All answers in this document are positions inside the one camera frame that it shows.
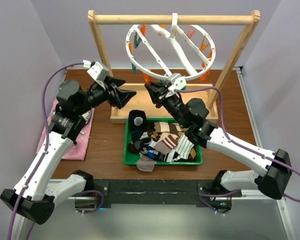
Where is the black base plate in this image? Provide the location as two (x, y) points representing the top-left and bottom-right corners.
(64, 178), (243, 210)

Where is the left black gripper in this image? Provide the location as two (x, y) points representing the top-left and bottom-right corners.
(75, 74), (136, 115)

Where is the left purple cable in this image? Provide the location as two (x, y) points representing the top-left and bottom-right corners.
(8, 62), (105, 240)

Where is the white round clip hanger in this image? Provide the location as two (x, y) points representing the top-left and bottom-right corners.
(125, 13), (217, 81)

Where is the green plastic bin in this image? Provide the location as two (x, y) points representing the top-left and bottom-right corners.
(122, 117), (204, 166)

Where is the grey sock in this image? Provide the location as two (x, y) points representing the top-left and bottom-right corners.
(136, 158), (156, 172)

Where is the white black striped sock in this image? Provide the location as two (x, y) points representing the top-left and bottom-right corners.
(166, 134), (194, 162)

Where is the black blue sports sock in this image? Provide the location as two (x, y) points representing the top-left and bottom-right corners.
(128, 110), (150, 151)

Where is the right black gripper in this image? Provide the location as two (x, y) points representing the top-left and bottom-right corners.
(145, 81), (189, 129)

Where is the blue patterned plate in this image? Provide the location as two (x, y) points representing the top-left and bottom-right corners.
(51, 104), (93, 125)

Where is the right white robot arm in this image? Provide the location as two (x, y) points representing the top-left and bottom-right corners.
(144, 82), (292, 200)

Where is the wooden hanger rack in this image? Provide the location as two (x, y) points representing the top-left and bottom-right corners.
(87, 10), (261, 108)

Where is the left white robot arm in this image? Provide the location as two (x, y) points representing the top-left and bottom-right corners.
(0, 76), (137, 225)

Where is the pink cloth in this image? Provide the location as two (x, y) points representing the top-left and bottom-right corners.
(36, 99), (95, 161)

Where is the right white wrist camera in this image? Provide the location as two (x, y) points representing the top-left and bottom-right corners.
(168, 73), (187, 92)

